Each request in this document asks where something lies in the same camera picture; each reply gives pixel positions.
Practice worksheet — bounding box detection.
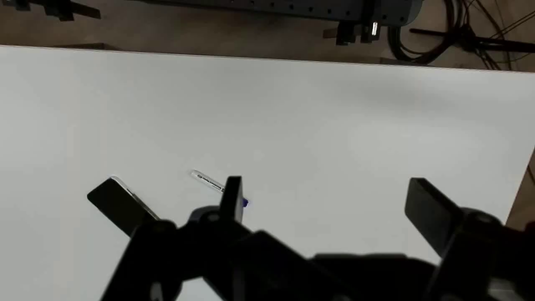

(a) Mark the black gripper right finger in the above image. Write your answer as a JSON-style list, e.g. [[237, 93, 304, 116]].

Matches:
[[403, 175, 535, 301]]

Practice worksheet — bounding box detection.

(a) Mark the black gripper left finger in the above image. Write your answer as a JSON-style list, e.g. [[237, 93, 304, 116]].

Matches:
[[102, 175, 349, 301]]

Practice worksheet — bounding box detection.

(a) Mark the white marker with blue cap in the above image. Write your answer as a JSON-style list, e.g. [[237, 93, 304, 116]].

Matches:
[[189, 168, 254, 208]]

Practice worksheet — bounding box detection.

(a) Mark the black cable bundle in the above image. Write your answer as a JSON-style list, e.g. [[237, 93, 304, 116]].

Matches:
[[386, 0, 535, 71]]

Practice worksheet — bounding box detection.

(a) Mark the grey metal frame beam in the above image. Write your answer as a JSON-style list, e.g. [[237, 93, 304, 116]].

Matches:
[[139, 0, 426, 26]]

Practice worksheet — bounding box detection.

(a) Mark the black clamp bracket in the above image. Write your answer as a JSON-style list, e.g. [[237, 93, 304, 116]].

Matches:
[[334, 18, 384, 46]]

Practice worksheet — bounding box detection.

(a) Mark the black camera stand bar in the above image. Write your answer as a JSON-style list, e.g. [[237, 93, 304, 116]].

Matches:
[[0, 0, 103, 23]]

